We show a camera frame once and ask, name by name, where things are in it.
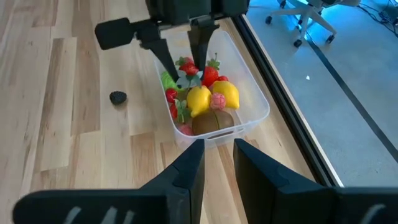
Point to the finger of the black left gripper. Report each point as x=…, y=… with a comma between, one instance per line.
x=200, y=40
x=163, y=53

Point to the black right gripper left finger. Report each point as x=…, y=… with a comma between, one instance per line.
x=174, y=202

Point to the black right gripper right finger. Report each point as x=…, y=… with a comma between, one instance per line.
x=280, y=202

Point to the red strawberry with pale leaves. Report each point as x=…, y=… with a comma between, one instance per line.
x=188, y=68

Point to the green toy cabbage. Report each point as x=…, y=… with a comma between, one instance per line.
x=168, y=82

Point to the large red toy strawberry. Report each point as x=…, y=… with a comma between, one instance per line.
x=210, y=76

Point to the small red toy strawberry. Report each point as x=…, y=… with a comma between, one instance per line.
x=222, y=78

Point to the red strawberry with green leaves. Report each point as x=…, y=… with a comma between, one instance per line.
x=174, y=111

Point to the yellow toy lemon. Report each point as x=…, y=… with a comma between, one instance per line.
x=199, y=101
x=228, y=93

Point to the black toy blackberry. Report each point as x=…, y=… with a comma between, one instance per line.
x=118, y=97

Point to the pink toy raspberry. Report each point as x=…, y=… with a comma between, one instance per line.
x=218, y=101

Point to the small pink-red toy berry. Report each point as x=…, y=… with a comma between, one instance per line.
x=186, y=129

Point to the brown toy kiwi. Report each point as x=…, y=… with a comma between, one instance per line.
x=211, y=123

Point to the clear plastic tupperware container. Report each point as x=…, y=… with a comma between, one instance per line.
x=258, y=109

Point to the office chair with white base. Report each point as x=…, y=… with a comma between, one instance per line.
x=308, y=12

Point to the black aluminium table frame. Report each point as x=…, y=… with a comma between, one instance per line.
x=303, y=140

